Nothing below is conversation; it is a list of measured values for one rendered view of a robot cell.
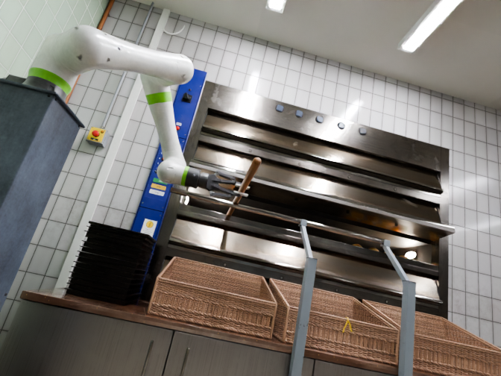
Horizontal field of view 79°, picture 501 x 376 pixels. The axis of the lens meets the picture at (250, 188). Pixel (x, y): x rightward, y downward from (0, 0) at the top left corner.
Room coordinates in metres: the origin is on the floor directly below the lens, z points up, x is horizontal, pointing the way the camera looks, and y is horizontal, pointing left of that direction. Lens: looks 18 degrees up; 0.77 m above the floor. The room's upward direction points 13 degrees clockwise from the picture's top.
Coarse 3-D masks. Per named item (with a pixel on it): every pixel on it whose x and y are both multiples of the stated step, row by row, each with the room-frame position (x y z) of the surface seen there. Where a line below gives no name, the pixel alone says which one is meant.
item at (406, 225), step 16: (240, 176) 1.78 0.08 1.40; (256, 192) 1.93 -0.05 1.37; (272, 192) 1.89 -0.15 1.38; (288, 192) 1.84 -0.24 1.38; (304, 192) 1.82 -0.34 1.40; (304, 208) 2.02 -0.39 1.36; (320, 208) 1.97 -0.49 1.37; (336, 208) 1.92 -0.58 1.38; (352, 208) 1.87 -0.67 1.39; (368, 208) 1.86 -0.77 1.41; (368, 224) 2.06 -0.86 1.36; (384, 224) 2.00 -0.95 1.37; (400, 224) 1.95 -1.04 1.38; (416, 224) 1.91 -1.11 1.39; (432, 224) 1.91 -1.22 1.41; (432, 240) 2.11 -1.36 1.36
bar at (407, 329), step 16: (176, 192) 1.53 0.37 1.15; (192, 192) 1.53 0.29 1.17; (240, 208) 1.56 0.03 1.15; (256, 208) 1.57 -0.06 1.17; (304, 224) 1.58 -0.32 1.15; (320, 224) 1.60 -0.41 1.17; (304, 240) 1.50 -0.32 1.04; (368, 240) 1.63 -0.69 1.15; (384, 240) 1.63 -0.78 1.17; (304, 272) 1.39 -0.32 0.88; (400, 272) 1.48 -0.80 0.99; (304, 288) 1.36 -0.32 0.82; (304, 304) 1.36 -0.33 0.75; (304, 320) 1.37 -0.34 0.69; (304, 336) 1.37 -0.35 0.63; (400, 336) 1.44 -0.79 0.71; (400, 352) 1.44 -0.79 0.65; (400, 368) 1.43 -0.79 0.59
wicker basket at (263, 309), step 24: (168, 264) 1.67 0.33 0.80; (192, 264) 1.88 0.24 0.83; (168, 288) 1.42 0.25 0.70; (192, 288) 1.43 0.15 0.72; (216, 288) 1.87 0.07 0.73; (264, 288) 1.78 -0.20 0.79; (168, 312) 1.42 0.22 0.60; (192, 312) 1.43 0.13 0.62; (216, 312) 1.84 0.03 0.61; (240, 312) 1.45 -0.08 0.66; (264, 312) 1.45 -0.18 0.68; (264, 336) 1.45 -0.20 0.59
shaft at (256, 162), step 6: (252, 162) 1.01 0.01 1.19; (258, 162) 0.99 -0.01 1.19; (252, 168) 1.04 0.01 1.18; (246, 174) 1.15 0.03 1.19; (252, 174) 1.10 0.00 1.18; (246, 180) 1.18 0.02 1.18; (240, 186) 1.33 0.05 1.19; (246, 186) 1.26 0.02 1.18; (234, 198) 1.55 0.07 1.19; (240, 198) 1.50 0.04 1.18; (228, 210) 1.87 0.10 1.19
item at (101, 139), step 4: (92, 128) 1.76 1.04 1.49; (96, 128) 1.77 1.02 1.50; (100, 128) 1.77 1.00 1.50; (100, 132) 1.77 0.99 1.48; (104, 132) 1.77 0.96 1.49; (108, 132) 1.80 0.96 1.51; (88, 136) 1.76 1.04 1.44; (92, 136) 1.77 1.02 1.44; (100, 136) 1.77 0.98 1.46; (104, 136) 1.78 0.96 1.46; (108, 136) 1.82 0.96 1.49; (88, 140) 1.77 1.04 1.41; (92, 140) 1.77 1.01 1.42; (96, 140) 1.77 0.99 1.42; (100, 140) 1.77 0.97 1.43; (104, 140) 1.80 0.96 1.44; (92, 144) 1.82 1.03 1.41; (96, 144) 1.80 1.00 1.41; (100, 144) 1.79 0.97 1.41; (104, 144) 1.82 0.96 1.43
